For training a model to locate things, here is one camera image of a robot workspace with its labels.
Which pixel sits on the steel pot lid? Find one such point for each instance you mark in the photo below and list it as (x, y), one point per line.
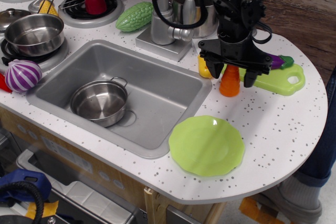
(10, 15)

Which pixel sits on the purple toy eggplant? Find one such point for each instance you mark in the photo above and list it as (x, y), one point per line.
(281, 61)

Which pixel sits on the silver toy faucet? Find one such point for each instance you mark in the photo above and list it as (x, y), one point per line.
(164, 37)

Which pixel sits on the red toy pepper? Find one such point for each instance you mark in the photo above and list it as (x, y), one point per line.
(3, 85)

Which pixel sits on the purple white toy onion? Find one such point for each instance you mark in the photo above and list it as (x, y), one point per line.
(22, 75)

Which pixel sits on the dark red toy vegetable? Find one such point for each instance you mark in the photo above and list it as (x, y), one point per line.
(95, 7)

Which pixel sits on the person's shoe and sock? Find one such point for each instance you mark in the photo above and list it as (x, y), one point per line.
(297, 198)

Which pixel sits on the grey toy sink basin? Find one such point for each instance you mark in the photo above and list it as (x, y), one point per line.
(160, 95)

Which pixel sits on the steel pot in sink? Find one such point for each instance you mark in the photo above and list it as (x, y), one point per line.
(102, 102)

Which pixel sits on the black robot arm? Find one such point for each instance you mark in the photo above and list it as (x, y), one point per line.
(238, 18)

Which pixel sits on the blue jeans leg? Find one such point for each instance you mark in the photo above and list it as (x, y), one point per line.
(316, 170)

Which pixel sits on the green toy bitter gourd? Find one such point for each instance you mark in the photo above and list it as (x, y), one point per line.
(135, 17)

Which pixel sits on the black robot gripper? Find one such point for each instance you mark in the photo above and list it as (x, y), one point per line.
(243, 54)

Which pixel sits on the light green plastic plate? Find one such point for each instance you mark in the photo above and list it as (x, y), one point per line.
(206, 146)

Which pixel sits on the green plastic cutting board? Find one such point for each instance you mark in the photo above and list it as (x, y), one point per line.
(285, 81)

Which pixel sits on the yellow toy squash piece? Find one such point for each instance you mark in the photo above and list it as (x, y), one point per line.
(202, 68)

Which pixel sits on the orange toy carrot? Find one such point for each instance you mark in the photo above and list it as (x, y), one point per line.
(230, 82)

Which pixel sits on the back right stove burner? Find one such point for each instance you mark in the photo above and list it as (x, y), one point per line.
(76, 14)

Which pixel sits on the blue clamp with cable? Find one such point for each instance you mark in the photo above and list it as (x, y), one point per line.
(27, 186)

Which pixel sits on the steel pot on stove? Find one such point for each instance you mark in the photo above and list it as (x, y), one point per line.
(36, 35)

